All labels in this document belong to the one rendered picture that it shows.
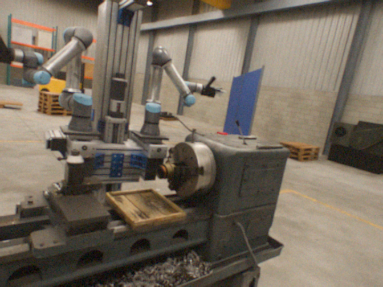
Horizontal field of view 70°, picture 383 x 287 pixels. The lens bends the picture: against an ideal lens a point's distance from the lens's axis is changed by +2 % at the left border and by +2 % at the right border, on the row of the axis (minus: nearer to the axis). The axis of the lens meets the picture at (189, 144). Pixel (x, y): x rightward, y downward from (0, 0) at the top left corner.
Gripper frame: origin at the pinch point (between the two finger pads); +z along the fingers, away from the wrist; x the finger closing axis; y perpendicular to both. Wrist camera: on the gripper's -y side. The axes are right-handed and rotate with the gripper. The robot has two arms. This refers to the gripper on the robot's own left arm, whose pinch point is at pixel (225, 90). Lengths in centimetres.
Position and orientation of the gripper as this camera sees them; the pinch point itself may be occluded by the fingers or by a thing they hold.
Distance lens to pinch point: 228.3
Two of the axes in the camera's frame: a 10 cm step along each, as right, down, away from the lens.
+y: -1.8, 9.3, 3.1
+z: 9.8, 1.2, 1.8
